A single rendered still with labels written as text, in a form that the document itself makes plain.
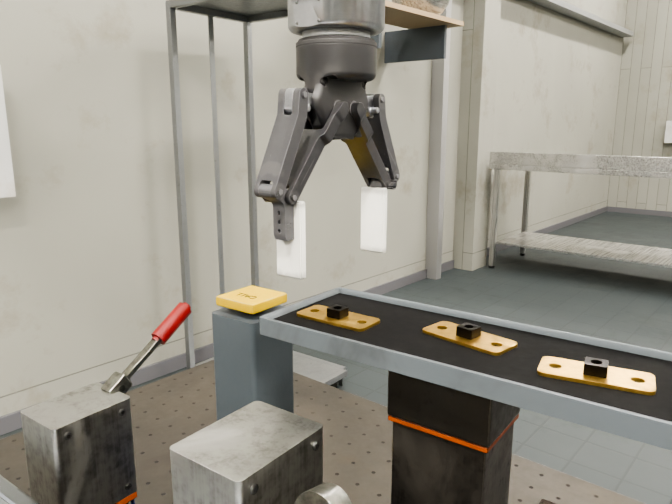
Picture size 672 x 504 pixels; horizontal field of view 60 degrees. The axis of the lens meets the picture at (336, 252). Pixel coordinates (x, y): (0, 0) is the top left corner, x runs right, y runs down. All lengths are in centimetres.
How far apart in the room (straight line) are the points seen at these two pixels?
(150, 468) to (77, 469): 58
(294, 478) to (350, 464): 73
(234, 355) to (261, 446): 22
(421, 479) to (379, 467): 63
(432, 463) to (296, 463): 14
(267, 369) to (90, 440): 20
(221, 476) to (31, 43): 262
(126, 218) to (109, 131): 43
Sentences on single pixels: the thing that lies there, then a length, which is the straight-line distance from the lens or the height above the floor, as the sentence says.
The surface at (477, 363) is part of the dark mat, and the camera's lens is 51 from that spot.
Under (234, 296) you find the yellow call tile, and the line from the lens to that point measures 69.
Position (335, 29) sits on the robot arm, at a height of 144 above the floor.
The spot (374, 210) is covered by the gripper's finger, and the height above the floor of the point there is 126.
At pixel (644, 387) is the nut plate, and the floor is 116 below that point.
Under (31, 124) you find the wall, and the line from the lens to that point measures 291.
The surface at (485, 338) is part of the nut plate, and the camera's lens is 56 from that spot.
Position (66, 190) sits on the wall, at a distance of 298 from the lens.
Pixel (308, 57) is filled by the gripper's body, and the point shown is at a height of 141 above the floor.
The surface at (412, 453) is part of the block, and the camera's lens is 58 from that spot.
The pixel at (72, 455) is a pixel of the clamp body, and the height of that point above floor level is 102.
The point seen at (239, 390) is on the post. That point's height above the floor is 105.
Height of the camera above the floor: 135
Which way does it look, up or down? 12 degrees down
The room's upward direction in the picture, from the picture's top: straight up
